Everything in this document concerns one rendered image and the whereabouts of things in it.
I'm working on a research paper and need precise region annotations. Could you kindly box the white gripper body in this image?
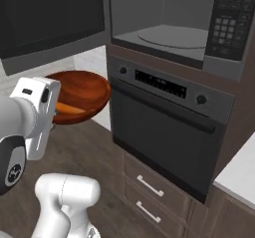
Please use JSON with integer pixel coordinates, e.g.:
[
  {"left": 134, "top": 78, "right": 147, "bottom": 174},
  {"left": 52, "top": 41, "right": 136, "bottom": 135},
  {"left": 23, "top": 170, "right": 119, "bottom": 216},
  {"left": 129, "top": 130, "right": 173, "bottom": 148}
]
[{"left": 24, "top": 78, "right": 63, "bottom": 162}]

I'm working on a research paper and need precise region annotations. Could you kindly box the orange carrot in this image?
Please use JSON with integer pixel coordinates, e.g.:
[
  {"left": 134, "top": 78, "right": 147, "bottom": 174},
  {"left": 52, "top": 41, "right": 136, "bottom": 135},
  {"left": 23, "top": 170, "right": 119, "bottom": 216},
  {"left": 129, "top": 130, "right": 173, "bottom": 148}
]
[{"left": 54, "top": 102, "right": 86, "bottom": 118}]

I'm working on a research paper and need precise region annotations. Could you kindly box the brown wooden bowl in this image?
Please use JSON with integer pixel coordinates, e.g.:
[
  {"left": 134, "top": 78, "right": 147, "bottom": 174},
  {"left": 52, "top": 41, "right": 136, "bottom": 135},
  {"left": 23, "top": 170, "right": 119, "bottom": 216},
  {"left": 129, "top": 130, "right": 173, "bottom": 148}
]
[{"left": 44, "top": 70, "right": 113, "bottom": 125}]

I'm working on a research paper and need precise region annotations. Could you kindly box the dark microwave door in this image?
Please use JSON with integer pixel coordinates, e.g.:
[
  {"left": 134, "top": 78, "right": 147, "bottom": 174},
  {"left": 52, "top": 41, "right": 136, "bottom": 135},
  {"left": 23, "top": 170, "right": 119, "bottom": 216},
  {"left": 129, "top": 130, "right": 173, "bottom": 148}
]
[{"left": 0, "top": 0, "right": 113, "bottom": 77}]

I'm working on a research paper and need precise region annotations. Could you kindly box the dark oven door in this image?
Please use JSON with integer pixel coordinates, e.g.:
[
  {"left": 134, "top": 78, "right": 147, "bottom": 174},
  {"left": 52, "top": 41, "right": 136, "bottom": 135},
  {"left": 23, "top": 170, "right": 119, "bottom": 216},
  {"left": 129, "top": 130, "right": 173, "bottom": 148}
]
[{"left": 110, "top": 77, "right": 227, "bottom": 204}]

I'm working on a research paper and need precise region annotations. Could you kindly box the grey microwave turntable plate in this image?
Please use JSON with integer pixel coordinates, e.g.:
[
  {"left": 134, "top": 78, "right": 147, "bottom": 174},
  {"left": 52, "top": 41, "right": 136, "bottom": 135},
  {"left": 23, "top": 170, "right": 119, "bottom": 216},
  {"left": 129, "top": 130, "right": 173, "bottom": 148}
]
[{"left": 136, "top": 25, "right": 210, "bottom": 50}]

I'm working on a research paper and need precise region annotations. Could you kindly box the grey microwave oven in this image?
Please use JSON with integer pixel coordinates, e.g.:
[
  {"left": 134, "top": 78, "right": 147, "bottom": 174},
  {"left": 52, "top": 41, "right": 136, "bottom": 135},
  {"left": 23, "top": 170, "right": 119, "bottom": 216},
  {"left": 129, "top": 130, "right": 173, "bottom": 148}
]
[{"left": 107, "top": 0, "right": 255, "bottom": 83}]

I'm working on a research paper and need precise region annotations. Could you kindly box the microwave start button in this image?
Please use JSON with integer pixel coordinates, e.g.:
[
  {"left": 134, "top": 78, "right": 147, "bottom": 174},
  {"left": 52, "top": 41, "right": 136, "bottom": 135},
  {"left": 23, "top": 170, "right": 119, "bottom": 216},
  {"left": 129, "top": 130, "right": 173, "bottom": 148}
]
[{"left": 233, "top": 39, "right": 247, "bottom": 50}]

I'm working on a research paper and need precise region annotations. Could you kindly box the dark grey oven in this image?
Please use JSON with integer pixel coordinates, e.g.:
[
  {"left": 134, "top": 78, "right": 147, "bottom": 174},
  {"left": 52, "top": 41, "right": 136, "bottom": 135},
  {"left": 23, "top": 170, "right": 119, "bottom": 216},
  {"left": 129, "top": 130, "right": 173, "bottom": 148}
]
[{"left": 107, "top": 54, "right": 237, "bottom": 205}]

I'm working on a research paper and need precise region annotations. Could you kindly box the brown drawer front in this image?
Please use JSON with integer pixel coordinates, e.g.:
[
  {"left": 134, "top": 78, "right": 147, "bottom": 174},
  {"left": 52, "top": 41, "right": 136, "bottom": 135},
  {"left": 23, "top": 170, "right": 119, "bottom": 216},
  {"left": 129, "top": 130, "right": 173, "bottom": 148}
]
[
  {"left": 123, "top": 181, "right": 187, "bottom": 238},
  {"left": 123, "top": 151, "right": 194, "bottom": 224}
]

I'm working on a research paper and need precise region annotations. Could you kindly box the brown tall cupboard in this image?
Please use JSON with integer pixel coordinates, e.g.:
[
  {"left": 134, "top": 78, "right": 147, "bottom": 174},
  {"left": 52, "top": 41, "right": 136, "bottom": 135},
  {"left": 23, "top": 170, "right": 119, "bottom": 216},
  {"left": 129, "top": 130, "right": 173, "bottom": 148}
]
[{"left": 106, "top": 16, "right": 255, "bottom": 238}]

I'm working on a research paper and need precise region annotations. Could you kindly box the brown base cupboard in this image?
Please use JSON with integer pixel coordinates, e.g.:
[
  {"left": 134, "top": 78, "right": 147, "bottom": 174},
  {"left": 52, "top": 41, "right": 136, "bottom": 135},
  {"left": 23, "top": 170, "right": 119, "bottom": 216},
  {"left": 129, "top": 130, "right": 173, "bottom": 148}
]
[{"left": 185, "top": 184, "right": 255, "bottom": 238}]

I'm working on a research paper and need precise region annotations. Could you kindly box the white drawer handle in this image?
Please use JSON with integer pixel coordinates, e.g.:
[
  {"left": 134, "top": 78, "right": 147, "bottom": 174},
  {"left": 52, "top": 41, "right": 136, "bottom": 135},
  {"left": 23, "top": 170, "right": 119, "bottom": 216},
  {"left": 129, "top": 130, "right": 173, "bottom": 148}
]
[
  {"left": 135, "top": 174, "right": 165, "bottom": 198},
  {"left": 135, "top": 199, "right": 162, "bottom": 224}
]

